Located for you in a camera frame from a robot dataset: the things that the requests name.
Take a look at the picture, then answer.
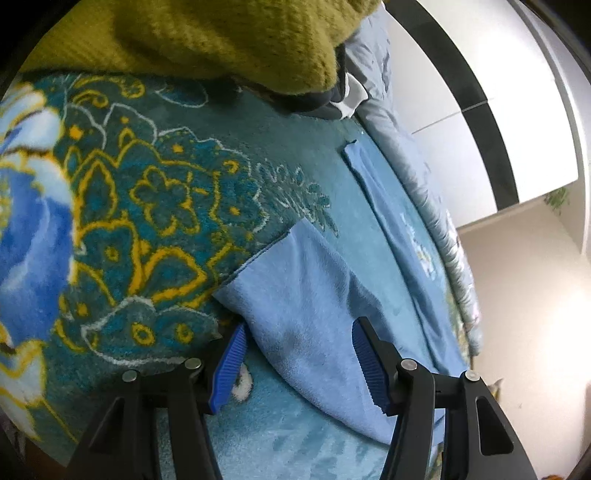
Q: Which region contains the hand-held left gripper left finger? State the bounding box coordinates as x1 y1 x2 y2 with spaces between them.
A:
67 321 252 480

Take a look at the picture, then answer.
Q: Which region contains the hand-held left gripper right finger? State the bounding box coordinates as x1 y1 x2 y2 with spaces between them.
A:
352 316 539 480

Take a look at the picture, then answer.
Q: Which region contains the light blue garment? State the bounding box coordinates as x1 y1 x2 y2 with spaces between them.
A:
215 141 468 446

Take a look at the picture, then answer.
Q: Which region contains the teal floral blanket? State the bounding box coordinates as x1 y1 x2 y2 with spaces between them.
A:
0 69 468 480

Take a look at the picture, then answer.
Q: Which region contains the grey quilt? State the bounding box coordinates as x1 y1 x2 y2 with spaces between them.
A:
344 4 485 357

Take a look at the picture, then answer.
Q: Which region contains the dark grey and white object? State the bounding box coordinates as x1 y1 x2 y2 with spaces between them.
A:
277 44 370 121

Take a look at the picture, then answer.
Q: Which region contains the white wardrobe with black strip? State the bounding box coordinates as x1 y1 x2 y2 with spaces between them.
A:
383 0 588 228

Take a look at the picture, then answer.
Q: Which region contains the olive green knitted sweater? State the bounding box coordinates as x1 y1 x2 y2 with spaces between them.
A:
18 0 384 100

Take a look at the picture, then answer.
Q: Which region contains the green plant wall sticker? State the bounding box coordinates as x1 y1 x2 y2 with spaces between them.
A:
542 186 571 216

